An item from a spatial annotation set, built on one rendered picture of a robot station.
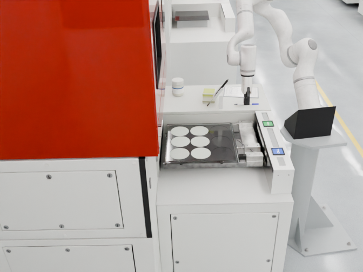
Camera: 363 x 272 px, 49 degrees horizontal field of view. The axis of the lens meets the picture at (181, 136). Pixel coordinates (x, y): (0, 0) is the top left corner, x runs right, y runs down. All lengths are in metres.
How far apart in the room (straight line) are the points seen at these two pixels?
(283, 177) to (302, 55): 0.79
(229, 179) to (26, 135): 0.99
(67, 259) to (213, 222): 0.67
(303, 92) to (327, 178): 1.27
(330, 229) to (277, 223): 1.05
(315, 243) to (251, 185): 1.03
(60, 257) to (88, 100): 0.78
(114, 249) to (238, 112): 1.03
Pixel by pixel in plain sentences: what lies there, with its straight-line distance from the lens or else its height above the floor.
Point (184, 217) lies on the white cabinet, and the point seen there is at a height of 0.74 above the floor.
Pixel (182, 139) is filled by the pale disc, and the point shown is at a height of 0.90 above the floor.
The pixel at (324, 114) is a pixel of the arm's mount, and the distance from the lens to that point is 2.33.
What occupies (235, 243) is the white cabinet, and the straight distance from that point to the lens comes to 2.04.
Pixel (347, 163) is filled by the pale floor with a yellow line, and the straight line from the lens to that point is 3.70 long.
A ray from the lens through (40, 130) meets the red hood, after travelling 1.47.
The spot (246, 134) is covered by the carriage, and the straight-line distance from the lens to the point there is 2.22.
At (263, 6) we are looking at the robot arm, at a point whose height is 1.43.
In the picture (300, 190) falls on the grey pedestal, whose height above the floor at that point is 0.44.
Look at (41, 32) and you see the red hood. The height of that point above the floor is 1.69.
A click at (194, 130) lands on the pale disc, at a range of 2.21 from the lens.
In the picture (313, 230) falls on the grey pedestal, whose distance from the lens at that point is 2.97.
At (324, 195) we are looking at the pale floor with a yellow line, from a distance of 3.29.
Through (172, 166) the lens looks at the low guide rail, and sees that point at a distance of 2.05.
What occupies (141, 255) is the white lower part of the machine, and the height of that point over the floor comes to 0.71.
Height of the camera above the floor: 2.05
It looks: 32 degrees down
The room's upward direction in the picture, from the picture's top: 2 degrees counter-clockwise
